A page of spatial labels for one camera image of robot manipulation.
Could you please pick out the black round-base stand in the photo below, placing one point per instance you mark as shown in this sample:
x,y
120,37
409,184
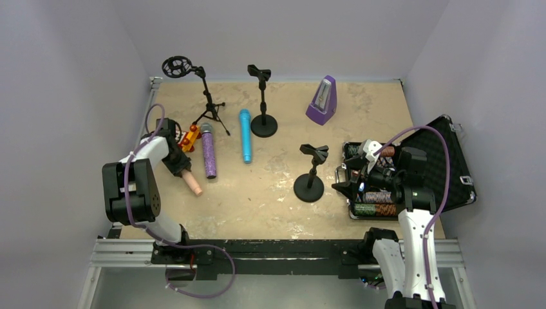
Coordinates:
x,y
309,187
263,125

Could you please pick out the purple metronome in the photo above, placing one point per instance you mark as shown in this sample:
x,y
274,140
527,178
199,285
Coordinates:
x,y
324,103

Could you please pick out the black round-base stand front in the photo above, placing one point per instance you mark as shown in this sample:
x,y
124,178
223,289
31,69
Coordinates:
x,y
309,187

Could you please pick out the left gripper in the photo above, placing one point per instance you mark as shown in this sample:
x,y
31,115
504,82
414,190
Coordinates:
x,y
177,163

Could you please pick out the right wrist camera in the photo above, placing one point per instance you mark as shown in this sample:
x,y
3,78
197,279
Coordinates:
x,y
370,151

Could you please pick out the black tripod mic stand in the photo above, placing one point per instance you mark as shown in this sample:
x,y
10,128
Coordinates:
x,y
178,66

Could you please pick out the black poker chip case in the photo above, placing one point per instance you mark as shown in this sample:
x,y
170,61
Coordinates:
x,y
461,191

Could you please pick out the green poker chip roll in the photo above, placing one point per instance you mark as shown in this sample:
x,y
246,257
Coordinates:
x,y
364,209

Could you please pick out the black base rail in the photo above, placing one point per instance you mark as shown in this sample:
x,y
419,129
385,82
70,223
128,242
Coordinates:
x,y
343,258

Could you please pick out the purple glitter microphone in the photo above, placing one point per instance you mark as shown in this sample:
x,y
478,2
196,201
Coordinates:
x,y
208,150

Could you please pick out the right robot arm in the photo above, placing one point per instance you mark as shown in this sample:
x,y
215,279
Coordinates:
x,y
410,270

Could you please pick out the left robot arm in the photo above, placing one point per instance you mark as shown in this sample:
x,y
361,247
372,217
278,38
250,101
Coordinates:
x,y
131,192

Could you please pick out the red poker chip roll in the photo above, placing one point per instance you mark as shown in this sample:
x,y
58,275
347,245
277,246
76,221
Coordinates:
x,y
385,210

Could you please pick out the pink plastic microphone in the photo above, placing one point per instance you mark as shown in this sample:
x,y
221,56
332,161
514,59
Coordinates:
x,y
191,182

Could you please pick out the red yellow toy block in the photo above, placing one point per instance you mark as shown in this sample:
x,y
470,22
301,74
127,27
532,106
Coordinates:
x,y
188,138

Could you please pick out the blue plastic microphone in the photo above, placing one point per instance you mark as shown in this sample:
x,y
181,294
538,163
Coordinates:
x,y
244,117

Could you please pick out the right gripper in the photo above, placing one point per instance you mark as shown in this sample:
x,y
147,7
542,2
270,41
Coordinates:
x,y
358,179

